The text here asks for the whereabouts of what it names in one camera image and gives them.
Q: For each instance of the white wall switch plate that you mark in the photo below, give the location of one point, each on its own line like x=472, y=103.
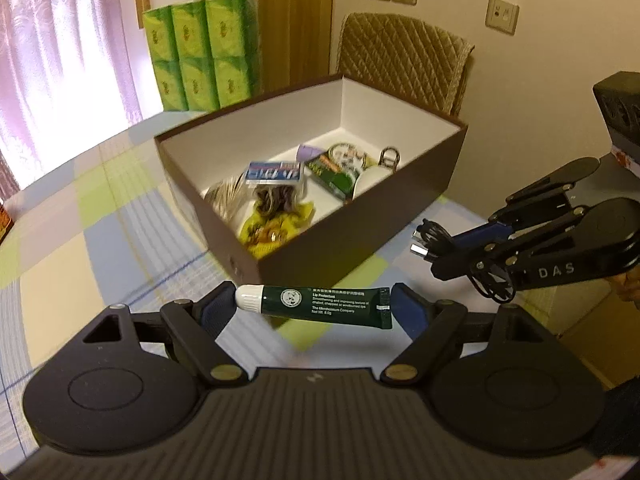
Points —
x=502, y=15

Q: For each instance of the green blister card pack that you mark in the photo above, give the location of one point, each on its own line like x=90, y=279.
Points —
x=335, y=175

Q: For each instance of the stack of green tissue packs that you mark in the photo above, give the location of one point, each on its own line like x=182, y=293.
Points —
x=200, y=50

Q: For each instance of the yellow-green snack packet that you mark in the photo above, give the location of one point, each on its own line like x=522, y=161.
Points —
x=275, y=225

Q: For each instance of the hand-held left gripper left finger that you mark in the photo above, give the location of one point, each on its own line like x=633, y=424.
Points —
x=217, y=305

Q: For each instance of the wooden door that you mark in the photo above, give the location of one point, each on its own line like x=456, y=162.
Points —
x=285, y=20

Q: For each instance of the brown cardboard box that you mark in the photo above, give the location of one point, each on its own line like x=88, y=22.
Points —
x=320, y=240

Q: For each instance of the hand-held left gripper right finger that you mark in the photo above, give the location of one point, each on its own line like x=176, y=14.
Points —
x=407, y=310

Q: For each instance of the blue packet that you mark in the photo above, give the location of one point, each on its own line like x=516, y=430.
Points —
x=272, y=171

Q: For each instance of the pink curtain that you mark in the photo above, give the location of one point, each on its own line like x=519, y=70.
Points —
x=60, y=60

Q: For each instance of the white rice scoop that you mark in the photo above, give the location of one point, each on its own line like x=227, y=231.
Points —
x=372, y=182

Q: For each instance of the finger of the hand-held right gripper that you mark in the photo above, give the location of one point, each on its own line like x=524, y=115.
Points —
x=465, y=260
x=482, y=232

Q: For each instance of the person's right hand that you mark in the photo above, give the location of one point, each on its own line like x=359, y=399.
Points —
x=630, y=285

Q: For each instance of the checked tablecloth desktop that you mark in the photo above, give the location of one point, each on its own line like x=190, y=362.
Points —
x=100, y=220

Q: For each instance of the bag of cotton swabs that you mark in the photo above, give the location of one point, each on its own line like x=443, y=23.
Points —
x=227, y=197

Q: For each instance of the purple tube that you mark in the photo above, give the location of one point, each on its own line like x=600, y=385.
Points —
x=310, y=152

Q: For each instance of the brown hair scrunchie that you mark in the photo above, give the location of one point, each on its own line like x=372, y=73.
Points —
x=275, y=199

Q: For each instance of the chair with quilted cover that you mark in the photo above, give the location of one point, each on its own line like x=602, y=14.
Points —
x=400, y=60

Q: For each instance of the dark green ointment tube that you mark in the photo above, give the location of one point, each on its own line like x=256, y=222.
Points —
x=320, y=305

